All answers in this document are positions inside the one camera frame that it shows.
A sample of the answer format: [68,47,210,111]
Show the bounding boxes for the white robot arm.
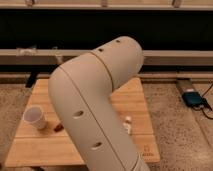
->
[48,36,150,171]

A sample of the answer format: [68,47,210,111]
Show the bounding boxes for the small white object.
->
[123,116,132,135]

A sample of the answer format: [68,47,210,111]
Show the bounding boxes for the red chili pepper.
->
[54,123,64,132]

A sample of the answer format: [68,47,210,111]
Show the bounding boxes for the black table leg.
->
[25,72,38,88]

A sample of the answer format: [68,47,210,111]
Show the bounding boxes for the white paper cup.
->
[23,106,47,130]

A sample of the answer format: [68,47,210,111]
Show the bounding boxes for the wooden bamboo board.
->
[5,78,160,167]

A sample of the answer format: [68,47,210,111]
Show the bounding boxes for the blue box device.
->
[182,92,203,107]

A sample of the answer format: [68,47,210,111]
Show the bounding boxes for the black cable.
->
[192,83,213,120]

